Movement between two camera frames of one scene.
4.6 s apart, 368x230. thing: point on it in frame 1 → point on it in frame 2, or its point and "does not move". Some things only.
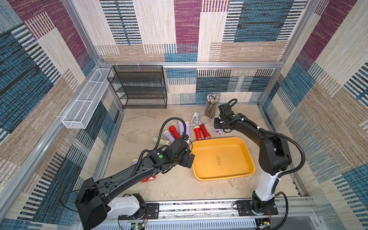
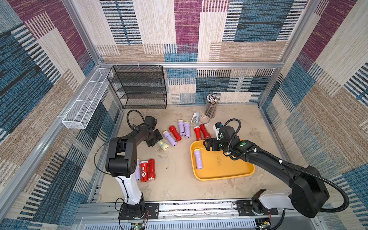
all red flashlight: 173,130 does not move
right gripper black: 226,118 → 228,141
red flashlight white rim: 198,133 does not move
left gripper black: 187,158 → 160,137
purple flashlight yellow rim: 168,135 does not move
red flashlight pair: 205,132 does not move
